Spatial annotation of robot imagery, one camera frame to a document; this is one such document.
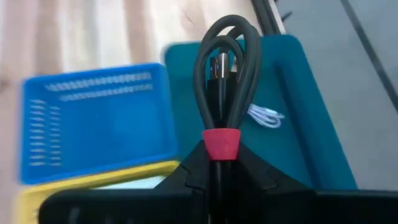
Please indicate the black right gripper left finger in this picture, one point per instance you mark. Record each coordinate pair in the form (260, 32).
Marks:
(192, 177)

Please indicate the large teal plastic bin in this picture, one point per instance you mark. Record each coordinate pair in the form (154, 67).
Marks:
(298, 124)

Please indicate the small blue slotted basket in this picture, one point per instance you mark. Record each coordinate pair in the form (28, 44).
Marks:
(109, 130)

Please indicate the black metal table frame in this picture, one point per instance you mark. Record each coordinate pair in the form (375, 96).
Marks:
(267, 15)

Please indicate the small yellow slotted basket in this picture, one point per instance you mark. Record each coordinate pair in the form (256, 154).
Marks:
(40, 199)

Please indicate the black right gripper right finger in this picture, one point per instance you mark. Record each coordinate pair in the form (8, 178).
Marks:
(258, 177)

